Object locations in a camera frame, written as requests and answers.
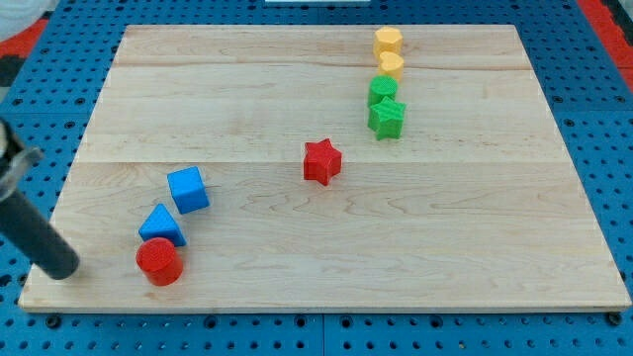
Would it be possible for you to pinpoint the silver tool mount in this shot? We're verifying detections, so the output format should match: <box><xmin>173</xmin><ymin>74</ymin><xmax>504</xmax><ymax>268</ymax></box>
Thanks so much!
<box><xmin>1</xmin><ymin>119</ymin><xmax>44</xmax><ymax>201</ymax></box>

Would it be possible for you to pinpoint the green cylinder block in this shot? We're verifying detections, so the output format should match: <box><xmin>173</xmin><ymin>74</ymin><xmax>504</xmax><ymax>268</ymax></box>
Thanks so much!
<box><xmin>367</xmin><ymin>75</ymin><xmax>399</xmax><ymax>107</ymax></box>

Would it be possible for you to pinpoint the blue triangle block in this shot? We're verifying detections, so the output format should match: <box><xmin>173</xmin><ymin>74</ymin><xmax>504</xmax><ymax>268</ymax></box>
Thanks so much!
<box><xmin>138</xmin><ymin>204</ymin><xmax>187</xmax><ymax>247</ymax></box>

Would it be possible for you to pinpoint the yellow heart block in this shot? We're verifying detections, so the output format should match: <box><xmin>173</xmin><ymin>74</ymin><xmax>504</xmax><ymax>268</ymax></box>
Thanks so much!
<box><xmin>378</xmin><ymin>51</ymin><xmax>405</xmax><ymax>82</ymax></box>

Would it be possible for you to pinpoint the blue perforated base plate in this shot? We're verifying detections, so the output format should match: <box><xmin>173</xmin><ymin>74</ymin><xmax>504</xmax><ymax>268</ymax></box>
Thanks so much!
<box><xmin>1</xmin><ymin>0</ymin><xmax>632</xmax><ymax>355</ymax></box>

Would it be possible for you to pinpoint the green star block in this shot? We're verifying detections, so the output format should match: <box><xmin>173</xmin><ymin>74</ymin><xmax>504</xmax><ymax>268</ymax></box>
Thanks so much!
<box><xmin>368</xmin><ymin>97</ymin><xmax>407</xmax><ymax>140</ymax></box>

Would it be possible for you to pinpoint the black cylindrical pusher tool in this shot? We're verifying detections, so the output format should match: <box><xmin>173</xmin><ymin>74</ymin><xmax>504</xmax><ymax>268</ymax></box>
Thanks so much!
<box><xmin>1</xmin><ymin>191</ymin><xmax>80</xmax><ymax>280</ymax></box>

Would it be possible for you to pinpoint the blue cube block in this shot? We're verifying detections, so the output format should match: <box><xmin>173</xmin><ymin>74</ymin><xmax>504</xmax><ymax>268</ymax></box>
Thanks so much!
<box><xmin>167</xmin><ymin>166</ymin><xmax>210</xmax><ymax>215</ymax></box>

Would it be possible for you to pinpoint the wooden board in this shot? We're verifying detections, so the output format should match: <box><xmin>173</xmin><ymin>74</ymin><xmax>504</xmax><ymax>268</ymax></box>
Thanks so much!
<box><xmin>19</xmin><ymin>25</ymin><xmax>631</xmax><ymax>314</ymax></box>

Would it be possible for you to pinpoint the red star block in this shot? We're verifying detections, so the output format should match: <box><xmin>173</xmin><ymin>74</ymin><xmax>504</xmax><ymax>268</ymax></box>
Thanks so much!
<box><xmin>303</xmin><ymin>138</ymin><xmax>342</xmax><ymax>186</ymax></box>

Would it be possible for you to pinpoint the red cylinder block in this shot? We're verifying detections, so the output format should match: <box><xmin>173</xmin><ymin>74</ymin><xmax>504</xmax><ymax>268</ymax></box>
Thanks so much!
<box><xmin>136</xmin><ymin>237</ymin><xmax>184</xmax><ymax>287</ymax></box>

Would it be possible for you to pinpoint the yellow hexagon block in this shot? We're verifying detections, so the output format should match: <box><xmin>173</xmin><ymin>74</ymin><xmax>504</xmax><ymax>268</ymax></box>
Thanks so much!
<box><xmin>373</xmin><ymin>26</ymin><xmax>404</xmax><ymax>58</ymax></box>

